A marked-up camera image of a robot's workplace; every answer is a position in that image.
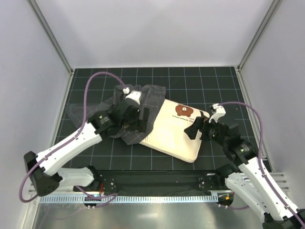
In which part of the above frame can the dark grey checked pillowcase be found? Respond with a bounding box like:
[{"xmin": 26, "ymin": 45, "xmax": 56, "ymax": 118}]
[{"xmin": 66, "ymin": 84, "xmax": 166, "ymax": 145}]

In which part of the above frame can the cream white pillow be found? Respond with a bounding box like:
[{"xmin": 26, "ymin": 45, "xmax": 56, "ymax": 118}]
[{"xmin": 140, "ymin": 99, "xmax": 210, "ymax": 163}]

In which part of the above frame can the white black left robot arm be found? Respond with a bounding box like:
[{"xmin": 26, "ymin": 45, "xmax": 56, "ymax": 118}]
[{"xmin": 23, "ymin": 98, "xmax": 150, "ymax": 197}]

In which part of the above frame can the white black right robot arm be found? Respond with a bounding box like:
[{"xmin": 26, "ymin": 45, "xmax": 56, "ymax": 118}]
[{"xmin": 184, "ymin": 117, "xmax": 305, "ymax": 229}]

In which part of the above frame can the black grid cutting mat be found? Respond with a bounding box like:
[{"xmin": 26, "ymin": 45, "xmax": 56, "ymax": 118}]
[{"xmin": 64, "ymin": 67, "xmax": 257, "ymax": 170}]

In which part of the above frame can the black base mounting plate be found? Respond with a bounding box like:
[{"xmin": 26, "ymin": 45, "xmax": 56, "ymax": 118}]
[{"xmin": 83, "ymin": 170, "xmax": 229, "ymax": 197}]

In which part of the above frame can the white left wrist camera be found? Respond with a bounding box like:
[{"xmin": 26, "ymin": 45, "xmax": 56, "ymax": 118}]
[{"xmin": 122, "ymin": 87, "xmax": 142, "ymax": 105}]

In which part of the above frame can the slotted grey cable duct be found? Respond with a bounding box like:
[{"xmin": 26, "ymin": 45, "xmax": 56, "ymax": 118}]
[{"xmin": 40, "ymin": 194, "xmax": 218, "ymax": 204}]

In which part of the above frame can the aluminium frame rail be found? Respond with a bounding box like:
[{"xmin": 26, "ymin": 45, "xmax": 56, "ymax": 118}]
[{"xmin": 240, "ymin": 173, "xmax": 290, "ymax": 191}]

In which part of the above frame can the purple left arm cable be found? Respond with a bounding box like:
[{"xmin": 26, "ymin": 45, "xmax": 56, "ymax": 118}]
[{"xmin": 19, "ymin": 72, "xmax": 129, "ymax": 208}]

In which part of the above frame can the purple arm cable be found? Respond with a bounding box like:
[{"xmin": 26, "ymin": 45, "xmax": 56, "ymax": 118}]
[
  {"xmin": 220, "ymin": 102, "xmax": 305, "ymax": 229},
  {"xmin": 19, "ymin": 72, "xmax": 129, "ymax": 208}
]

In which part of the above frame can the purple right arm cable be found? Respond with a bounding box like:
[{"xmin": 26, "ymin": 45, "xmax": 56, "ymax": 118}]
[{"xmin": 220, "ymin": 102, "xmax": 305, "ymax": 229}]

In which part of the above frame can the right aluminium corner post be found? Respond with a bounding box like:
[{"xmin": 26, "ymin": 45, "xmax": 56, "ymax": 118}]
[{"xmin": 237, "ymin": 0, "xmax": 283, "ymax": 72}]

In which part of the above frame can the aluminium corner post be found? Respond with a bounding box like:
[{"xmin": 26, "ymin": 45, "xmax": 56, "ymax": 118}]
[
  {"xmin": 27, "ymin": 0, "xmax": 73, "ymax": 75},
  {"xmin": 237, "ymin": 0, "xmax": 283, "ymax": 72}
]

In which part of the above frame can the left aluminium corner post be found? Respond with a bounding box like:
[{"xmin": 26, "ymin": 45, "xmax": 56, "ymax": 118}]
[{"xmin": 27, "ymin": 0, "xmax": 73, "ymax": 75}]

